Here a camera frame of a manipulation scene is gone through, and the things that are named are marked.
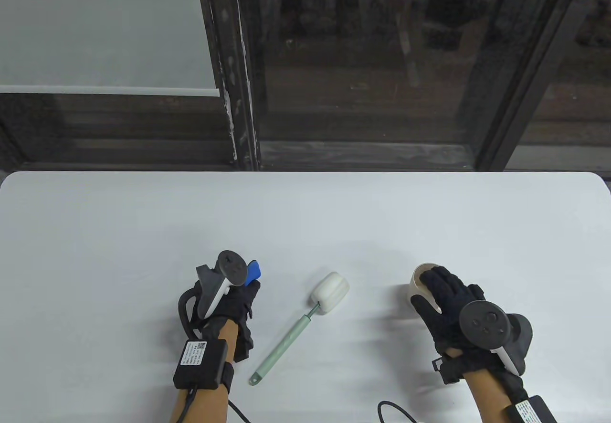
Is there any person's left hand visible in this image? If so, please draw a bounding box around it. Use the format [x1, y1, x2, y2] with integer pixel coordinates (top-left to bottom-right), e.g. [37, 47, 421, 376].
[186, 277, 262, 362]

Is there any person's right hand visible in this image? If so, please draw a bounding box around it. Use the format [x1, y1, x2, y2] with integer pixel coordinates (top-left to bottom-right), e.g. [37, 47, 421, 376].
[411, 265, 526, 397]

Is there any beige water cup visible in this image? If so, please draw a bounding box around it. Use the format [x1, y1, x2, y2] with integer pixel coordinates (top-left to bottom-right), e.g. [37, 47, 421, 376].
[407, 263, 445, 317]

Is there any white green cup brush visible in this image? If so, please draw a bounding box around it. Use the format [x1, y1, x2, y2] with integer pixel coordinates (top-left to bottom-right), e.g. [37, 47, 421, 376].
[248, 271, 350, 386]

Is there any person's left forearm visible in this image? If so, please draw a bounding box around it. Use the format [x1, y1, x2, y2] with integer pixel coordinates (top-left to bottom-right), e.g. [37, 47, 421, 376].
[171, 320, 239, 423]

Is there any person's right forearm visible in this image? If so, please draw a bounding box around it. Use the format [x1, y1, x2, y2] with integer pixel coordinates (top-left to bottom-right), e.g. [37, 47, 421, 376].
[465, 375, 519, 423]

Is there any black grey left hand controller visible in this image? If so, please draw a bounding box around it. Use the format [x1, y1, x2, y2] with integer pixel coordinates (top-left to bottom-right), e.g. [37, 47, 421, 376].
[196, 250, 249, 319]

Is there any black grey hand controller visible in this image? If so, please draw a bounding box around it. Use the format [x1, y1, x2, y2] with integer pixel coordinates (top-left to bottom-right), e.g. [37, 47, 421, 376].
[196, 250, 249, 319]
[459, 300, 533, 376]

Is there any black grey right hand controller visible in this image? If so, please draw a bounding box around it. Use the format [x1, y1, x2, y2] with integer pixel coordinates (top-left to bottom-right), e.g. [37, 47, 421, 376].
[459, 300, 533, 376]

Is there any black left wrist box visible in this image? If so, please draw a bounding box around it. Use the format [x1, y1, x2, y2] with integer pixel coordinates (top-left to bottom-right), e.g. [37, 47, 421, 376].
[173, 339, 235, 391]

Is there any black wrist box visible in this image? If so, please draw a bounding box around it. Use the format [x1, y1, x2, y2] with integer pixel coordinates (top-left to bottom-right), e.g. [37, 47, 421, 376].
[173, 339, 235, 391]
[504, 396, 557, 423]

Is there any black right wrist box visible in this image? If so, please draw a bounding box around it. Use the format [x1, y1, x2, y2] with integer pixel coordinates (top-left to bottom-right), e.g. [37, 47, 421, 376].
[504, 396, 557, 423]

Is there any large white roller blind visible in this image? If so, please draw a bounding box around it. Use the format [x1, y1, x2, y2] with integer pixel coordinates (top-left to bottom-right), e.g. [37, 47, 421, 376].
[0, 0, 221, 97]

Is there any black left glove cable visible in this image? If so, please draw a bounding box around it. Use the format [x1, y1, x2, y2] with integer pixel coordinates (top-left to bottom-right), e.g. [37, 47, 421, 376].
[178, 289, 204, 340]

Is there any black left wrist box cable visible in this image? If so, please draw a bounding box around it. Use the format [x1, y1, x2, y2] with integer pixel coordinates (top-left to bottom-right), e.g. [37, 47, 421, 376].
[180, 384, 252, 423]

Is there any black table cable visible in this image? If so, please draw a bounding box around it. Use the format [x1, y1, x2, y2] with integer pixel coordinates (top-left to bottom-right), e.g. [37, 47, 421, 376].
[378, 399, 423, 423]

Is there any dark window frame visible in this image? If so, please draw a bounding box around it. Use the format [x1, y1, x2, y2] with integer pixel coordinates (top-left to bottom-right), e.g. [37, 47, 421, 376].
[0, 0, 611, 173]

